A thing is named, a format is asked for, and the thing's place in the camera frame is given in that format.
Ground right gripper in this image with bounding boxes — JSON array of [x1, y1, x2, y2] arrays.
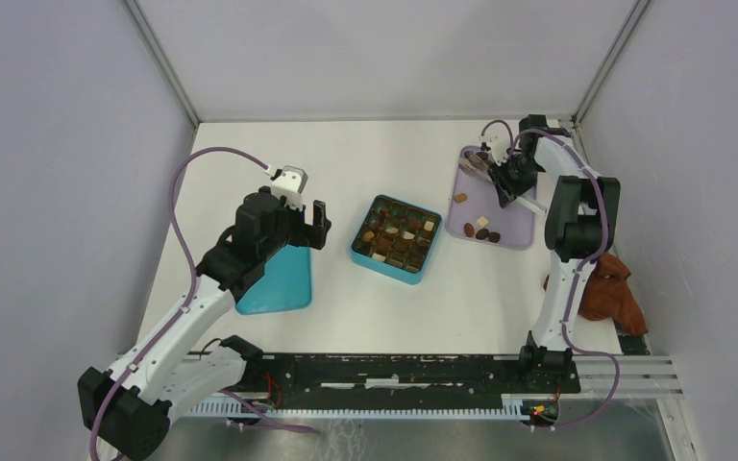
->
[[485, 155, 540, 207]]

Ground metal tongs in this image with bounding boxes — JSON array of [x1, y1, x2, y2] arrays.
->
[[458, 155, 548, 216]]

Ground teal tin lid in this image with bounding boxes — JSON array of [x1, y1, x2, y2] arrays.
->
[[234, 246, 312, 315]]

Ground teal chocolate tin box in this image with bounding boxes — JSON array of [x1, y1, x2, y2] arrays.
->
[[350, 194, 443, 285]]

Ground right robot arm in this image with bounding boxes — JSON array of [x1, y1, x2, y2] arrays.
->
[[480, 114, 621, 392]]

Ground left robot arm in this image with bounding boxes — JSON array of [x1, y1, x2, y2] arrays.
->
[[77, 186, 332, 460]]

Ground lilac plastic tray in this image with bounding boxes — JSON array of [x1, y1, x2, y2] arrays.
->
[[446, 145, 536, 250]]

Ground brown cloth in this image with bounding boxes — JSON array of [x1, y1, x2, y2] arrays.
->
[[532, 253, 649, 349]]

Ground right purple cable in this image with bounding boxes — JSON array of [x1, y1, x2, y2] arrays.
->
[[480, 119, 622, 434]]

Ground purple cable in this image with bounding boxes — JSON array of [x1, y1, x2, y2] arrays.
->
[[88, 146, 316, 461], [480, 119, 622, 434]]

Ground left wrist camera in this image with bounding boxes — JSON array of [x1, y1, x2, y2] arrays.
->
[[269, 165, 308, 211]]

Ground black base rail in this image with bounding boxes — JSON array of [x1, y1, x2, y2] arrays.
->
[[230, 353, 581, 411]]

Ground white cable duct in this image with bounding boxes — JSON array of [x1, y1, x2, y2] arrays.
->
[[184, 396, 529, 422]]

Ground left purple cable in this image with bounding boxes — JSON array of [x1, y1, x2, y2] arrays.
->
[[88, 146, 316, 461]]

